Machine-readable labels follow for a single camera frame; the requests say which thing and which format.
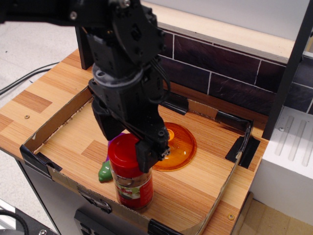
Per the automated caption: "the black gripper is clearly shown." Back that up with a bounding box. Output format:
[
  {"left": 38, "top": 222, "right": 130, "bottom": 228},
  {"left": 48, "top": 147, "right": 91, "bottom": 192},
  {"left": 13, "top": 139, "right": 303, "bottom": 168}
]
[{"left": 89, "top": 65, "right": 170, "bottom": 173}]

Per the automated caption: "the basil bottle with red lid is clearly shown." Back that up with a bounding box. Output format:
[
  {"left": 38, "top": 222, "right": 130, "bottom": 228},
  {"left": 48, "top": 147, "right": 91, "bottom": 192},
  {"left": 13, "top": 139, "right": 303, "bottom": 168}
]
[{"left": 108, "top": 134, "right": 154, "bottom": 211}]

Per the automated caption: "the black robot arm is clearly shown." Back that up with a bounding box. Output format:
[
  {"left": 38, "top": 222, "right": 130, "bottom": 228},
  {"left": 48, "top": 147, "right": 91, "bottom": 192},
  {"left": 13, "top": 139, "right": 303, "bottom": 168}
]
[{"left": 0, "top": 0, "right": 171, "bottom": 173}]

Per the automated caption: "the cardboard fence with black tape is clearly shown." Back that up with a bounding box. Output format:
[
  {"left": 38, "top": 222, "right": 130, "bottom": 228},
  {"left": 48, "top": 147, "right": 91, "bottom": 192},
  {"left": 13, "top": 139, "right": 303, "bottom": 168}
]
[{"left": 20, "top": 90, "right": 258, "bottom": 235}]

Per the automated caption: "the purple toy eggplant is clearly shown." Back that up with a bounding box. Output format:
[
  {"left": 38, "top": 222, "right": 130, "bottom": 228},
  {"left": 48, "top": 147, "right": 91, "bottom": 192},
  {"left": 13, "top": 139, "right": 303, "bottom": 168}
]
[{"left": 98, "top": 132, "right": 125, "bottom": 183}]

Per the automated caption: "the white ridged side unit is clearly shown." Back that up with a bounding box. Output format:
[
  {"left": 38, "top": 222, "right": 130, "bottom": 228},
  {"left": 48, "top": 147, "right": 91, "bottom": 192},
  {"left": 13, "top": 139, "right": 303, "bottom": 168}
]
[{"left": 251, "top": 107, "right": 313, "bottom": 224}]

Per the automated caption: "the black floor cable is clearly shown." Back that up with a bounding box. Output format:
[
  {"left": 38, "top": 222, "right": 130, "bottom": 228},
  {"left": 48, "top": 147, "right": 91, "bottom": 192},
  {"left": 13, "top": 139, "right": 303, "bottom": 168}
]
[{"left": 0, "top": 62, "right": 60, "bottom": 95}]

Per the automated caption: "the black braided cable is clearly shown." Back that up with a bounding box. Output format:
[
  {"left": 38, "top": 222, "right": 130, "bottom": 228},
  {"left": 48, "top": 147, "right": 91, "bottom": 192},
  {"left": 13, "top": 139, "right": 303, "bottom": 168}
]
[{"left": 0, "top": 210, "right": 29, "bottom": 233}]

